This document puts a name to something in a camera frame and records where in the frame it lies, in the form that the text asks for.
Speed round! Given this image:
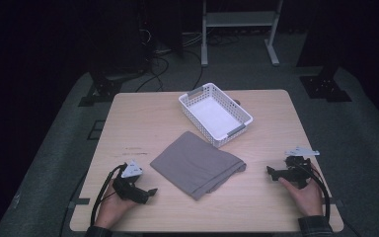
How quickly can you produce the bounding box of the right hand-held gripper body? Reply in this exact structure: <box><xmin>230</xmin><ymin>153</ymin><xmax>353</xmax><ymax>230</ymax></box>
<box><xmin>277</xmin><ymin>146</ymin><xmax>321</xmax><ymax>190</ymax></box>

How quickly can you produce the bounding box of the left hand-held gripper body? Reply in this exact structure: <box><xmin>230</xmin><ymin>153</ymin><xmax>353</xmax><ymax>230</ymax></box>
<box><xmin>112</xmin><ymin>160</ymin><xmax>151</xmax><ymax>205</ymax></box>

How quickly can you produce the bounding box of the gray cloth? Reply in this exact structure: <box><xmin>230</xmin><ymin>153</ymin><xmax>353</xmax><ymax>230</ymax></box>
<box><xmin>149</xmin><ymin>130</ymin><xmax>248</xmax><ymax>201</ymax></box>

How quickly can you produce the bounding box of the white perforated plastic basket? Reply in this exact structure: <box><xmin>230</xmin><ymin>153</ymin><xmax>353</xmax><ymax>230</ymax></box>
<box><xmin>178</xmin><ymin>82</ymin><xmax>255</xmax><ymax>148</ymax></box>

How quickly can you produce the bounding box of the person's left hand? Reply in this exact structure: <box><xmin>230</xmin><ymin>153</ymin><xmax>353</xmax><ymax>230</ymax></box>
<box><xmin>95</xmin><ymin>183</ymin><xmax>140</xmax><ymax>230</ymax></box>

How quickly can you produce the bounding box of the person's right hand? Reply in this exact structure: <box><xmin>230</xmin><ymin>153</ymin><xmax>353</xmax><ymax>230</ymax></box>
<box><xmin>278</xmin><ymin>178</ymin><xmax>325</xmax><ymax>218</ymax></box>

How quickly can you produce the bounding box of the gray tape strip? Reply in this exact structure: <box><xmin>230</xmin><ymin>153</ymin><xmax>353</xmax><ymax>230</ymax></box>
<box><xmin>322</xmin><ymin>197</ymin><xmax>345</xmax><ymax>208</ymax></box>
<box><xmin>67</xmin><ymin>197</ymin><xmax>91</xmax><ymax>209</ymax></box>

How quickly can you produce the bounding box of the square floor outlet cover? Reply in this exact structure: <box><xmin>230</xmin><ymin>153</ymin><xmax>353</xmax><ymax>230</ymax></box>
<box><xmin>86</xmin><ymin>119</ymin><xmax>107</xmax><ymax>141</ymax></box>

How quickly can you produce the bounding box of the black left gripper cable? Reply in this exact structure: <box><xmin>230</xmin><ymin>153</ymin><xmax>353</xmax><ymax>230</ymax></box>
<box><xmin>90</xmin><ymin>163</ymin><xmax>126</xmax><ymax>227</ymax></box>

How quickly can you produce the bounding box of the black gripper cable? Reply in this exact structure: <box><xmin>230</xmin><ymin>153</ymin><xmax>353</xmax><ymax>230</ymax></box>
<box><xmin>294</xmin><ymin>157</ymin><xmax>332</xmax><ymax>218</ymax></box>
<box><xmin>90</xmin><ymin>163</ymin><xmax>126</xmax><ymax>227</ymax></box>

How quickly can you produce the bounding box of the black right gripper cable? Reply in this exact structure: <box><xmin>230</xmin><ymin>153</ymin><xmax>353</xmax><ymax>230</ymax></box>
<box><xmin>294</xmin><ymin>157</ymin><xmax>332</xmax><ymax>218</ymax></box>

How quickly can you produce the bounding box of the black stand base plate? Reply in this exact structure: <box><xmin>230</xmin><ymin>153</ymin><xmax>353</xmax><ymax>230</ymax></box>
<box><xmin>298</xmin><ymin>65</ymin><xmax>353</xmax><ymax>104</ymax></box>
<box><xmin>77</xmin><ymin>71</ymin><xmax>123</xmax><ymax>108</ymax></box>

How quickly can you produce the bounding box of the black floor cable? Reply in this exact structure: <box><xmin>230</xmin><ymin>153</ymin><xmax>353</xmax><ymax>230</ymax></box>
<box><xmin>182</xmin><ymin>48</ymin><xmax>205</xmax><ymax>92</ymax></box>
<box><xmin>134</xmin><ymin>54</ymin><xmax>171</xmax><ymax>94</ymax></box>

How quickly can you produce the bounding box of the white metal table frame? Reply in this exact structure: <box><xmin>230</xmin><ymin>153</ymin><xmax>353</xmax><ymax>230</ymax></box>
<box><xmin>200</xmin><ymin>0</ymin><xmax>284</xmax><ymax>68</ymax></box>

